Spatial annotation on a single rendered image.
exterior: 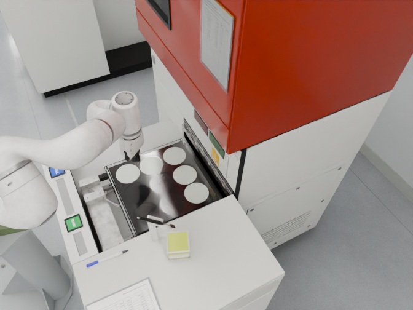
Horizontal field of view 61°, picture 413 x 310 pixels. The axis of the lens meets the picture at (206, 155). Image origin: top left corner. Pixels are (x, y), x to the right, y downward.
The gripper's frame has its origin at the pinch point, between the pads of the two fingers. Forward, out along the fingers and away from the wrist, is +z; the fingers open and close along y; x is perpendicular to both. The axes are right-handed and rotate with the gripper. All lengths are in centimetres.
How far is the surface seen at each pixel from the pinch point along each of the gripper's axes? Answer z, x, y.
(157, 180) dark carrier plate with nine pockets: 11.5, 8.8, -0.7
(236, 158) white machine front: -15.9, 38.8, -6.1
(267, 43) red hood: -61, 41, -8
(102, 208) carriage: 13.6, -4.5, 19.6
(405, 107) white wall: 44, 110, -139
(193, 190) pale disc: 11.1, 24.4, -2.7
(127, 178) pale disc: 11.7, -2.9, 4.0
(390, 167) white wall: 90, 122, -129
